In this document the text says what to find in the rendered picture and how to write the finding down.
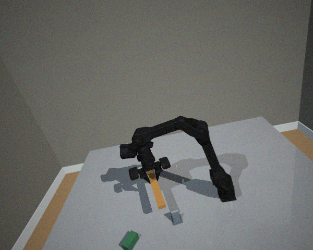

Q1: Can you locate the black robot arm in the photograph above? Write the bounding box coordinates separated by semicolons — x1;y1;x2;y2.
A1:
120;116;236;202

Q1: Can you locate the green rectangular block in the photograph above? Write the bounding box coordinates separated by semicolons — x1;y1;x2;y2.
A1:
121;230;139;250

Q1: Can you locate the orange bar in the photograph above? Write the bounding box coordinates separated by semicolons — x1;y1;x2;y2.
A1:
147;169;166;210

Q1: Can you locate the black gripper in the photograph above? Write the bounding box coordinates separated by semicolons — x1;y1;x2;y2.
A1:
129;155;171;183

